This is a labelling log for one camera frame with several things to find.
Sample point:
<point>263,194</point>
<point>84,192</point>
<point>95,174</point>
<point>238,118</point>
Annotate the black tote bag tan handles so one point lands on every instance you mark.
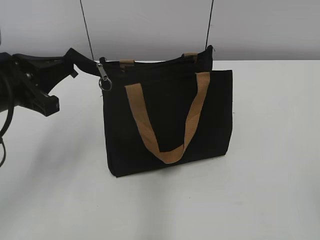
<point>166,113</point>

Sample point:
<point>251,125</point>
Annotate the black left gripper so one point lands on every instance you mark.
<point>17,89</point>

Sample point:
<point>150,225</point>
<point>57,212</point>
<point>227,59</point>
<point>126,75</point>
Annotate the silver zipper pull with ring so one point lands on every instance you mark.
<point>103,75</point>

